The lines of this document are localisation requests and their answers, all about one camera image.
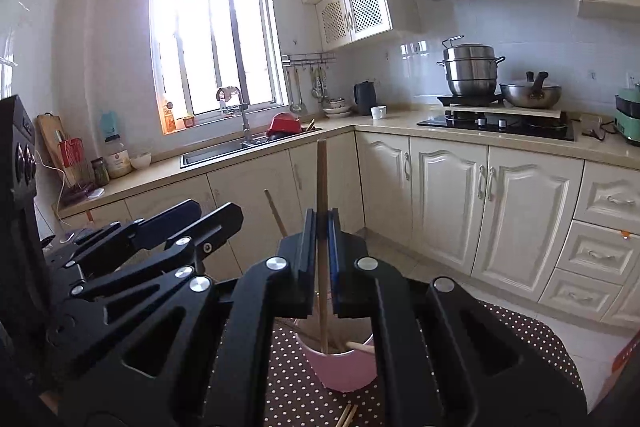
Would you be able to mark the sliding window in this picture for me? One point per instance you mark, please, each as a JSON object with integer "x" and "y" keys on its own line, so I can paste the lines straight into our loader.
{"x": 215, "y": 42}

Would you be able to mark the light wooden board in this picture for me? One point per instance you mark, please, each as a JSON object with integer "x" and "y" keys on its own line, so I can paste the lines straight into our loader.
{"x": 505, "y": 106}

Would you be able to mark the white mug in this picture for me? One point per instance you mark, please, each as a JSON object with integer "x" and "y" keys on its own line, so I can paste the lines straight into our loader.
{"x": 378, "y": 112}

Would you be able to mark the red bowl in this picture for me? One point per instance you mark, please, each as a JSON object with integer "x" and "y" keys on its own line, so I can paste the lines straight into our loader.
{"x": 284, "y": 124}

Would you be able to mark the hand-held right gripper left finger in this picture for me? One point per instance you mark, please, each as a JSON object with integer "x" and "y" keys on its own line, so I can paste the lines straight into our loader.
{"x": 310, "y": 257}

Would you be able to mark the metal faucet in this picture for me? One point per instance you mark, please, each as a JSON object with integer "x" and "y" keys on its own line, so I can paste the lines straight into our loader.
{"x": 244, "y": 117}

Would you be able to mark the metal utensil rail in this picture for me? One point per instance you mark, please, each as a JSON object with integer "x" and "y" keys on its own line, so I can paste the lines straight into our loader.
{"x": 307, "y": 57}

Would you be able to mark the steel wok with lid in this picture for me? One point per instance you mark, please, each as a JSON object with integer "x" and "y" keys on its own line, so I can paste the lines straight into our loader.
{"x": 530, "y": 94}

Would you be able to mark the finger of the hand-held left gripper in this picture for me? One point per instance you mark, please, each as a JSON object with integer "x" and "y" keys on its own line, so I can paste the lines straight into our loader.
{"x": 220, "y": 219}
{"x": 170, "y": 219}

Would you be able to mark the steel steamer pot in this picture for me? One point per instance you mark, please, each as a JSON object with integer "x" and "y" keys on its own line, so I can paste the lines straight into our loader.
{"x": 470, "y": 69}

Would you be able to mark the wooden cutting board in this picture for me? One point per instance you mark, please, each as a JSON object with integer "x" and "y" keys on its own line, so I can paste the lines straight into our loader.
{"x": 50, "y": 137}

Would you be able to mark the brown polka-dot tablecloth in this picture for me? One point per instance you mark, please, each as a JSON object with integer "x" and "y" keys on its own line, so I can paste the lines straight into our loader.
{"x": 300, "y": 387}

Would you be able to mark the pink cup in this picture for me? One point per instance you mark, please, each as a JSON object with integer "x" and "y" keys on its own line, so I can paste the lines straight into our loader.
{"x": 345, "y": 372}

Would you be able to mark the green electric cooker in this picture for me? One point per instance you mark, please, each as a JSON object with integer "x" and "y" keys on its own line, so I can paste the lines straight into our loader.
{"x": 629, "y": 119}

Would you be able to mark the plastic bottle with white label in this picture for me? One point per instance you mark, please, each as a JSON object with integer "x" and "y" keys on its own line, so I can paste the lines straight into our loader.
{"x": 119, "y": 159}

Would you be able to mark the stack of dishes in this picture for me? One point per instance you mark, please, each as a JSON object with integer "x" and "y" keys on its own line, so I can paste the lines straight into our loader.
{"x": 336, "y": 108}

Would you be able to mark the dark glass jar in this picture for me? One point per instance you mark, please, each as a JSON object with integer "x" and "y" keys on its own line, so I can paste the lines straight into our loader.
{"x": 100, "y": 172}

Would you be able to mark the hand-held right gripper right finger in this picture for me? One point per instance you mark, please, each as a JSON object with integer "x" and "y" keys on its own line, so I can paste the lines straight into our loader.
{"x": 336, "y": 257}

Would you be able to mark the small white bowl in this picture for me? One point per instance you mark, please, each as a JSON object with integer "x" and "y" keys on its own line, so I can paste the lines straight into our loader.
{"x": 140, "y": 161}

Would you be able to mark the orange bottle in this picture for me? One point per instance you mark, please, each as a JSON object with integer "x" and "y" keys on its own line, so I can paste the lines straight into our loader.
{"x": 169, "y": 117}

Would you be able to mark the wooden chopstick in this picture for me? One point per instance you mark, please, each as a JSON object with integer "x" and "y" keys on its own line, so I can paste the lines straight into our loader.
{"x": 351, "y": 412}
{"x": 322, "y": 177}
{"x": 344, "y": 418}

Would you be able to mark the red kitchen tool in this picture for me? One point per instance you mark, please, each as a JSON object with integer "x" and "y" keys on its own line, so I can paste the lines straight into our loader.
{"x": 71, "y": 152}

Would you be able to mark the black kettle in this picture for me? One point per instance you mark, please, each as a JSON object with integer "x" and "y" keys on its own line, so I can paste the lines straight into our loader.
{"x": 364, "y": 99}

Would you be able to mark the small lattice door cabinet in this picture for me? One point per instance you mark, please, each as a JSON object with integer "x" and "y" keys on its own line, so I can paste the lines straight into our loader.
{"x": 350, "y": 9}

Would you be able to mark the hanging metal ladle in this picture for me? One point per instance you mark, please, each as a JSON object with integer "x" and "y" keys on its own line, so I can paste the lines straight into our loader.
{"x": 296, "y": 99}

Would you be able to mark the cream lower cabinets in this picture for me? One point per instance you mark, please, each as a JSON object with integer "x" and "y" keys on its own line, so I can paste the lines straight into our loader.
{"x": 450, "y": 207}

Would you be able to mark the blue card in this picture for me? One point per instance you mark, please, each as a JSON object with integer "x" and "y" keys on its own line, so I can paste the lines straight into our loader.
{"x": 108, "y": 123}

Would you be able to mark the black gas stove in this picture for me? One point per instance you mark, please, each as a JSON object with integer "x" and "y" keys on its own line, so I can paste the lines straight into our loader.
{"x": 500, "y": 124}

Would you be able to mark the steel sink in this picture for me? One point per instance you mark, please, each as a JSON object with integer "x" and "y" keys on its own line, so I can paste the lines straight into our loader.
{"x": 215, "y": 151}

